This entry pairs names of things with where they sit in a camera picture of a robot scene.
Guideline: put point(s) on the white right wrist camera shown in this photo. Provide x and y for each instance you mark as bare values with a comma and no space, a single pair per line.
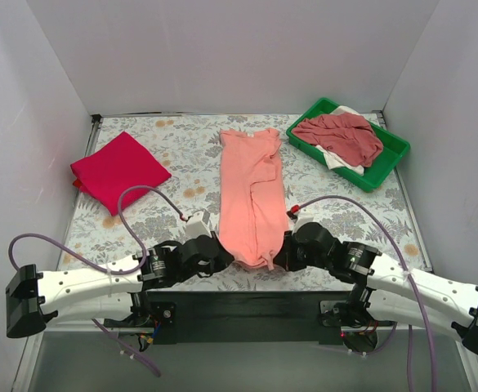
298,217

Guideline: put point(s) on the dusty rose t-shirt in tray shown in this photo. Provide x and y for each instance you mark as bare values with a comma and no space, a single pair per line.
349,136

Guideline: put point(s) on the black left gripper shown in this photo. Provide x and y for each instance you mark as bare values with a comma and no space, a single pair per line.
221,256

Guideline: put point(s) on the salmon pink t-shirt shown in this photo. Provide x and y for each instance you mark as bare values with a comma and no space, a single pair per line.
253,211

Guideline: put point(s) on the white garment in tray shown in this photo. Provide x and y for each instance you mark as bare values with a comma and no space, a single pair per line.
332,160

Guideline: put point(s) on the floral patterned table mat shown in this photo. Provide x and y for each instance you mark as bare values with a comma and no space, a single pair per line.
189,147

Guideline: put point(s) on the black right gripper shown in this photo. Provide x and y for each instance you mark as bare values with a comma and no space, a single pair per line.
286,253

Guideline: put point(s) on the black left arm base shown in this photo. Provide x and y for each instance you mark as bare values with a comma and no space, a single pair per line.
146,318

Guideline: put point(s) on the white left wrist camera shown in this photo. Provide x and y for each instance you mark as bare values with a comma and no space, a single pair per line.
198,224

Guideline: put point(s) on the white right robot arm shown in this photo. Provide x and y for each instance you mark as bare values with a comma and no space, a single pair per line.
382,289

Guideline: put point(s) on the green plastic tray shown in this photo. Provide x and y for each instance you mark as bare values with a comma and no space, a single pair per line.
394,149

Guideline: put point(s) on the folded crimson red t-shirt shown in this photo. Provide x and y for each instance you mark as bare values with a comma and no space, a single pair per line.
119,165

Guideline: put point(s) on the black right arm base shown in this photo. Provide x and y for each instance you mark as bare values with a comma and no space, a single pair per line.
360,333

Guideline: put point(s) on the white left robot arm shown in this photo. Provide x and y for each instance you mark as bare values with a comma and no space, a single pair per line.
118,291

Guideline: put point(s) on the aluminium front frame rail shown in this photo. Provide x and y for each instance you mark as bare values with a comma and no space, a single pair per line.
239,341

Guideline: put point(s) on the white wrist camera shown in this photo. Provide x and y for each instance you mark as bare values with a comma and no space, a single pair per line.
198,224
298,217

